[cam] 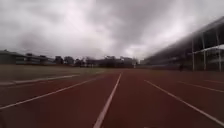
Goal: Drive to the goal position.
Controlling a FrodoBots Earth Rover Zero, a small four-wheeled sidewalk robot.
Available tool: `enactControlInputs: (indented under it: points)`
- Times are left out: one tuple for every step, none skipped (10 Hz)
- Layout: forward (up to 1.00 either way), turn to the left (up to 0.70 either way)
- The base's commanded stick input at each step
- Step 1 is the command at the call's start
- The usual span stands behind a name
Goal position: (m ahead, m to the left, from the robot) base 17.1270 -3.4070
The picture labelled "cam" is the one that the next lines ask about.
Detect row of trees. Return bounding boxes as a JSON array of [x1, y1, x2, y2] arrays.
[[53, 55, 139, 69]]

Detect red running track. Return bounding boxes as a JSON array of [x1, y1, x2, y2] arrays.
[[0, 68, 224, 128]]

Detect grass field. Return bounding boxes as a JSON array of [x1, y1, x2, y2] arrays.
[[0, 64, 107, 81]]

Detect pale concrete kerb strip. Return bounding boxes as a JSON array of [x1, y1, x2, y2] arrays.
[[0, 73, 81, 86]]

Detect low long building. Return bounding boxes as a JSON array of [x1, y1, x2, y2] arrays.
[[0, 49, 56, 66]]

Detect grandstand building with roof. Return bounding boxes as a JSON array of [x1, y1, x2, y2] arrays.
[[139, 16, 224, 72]]

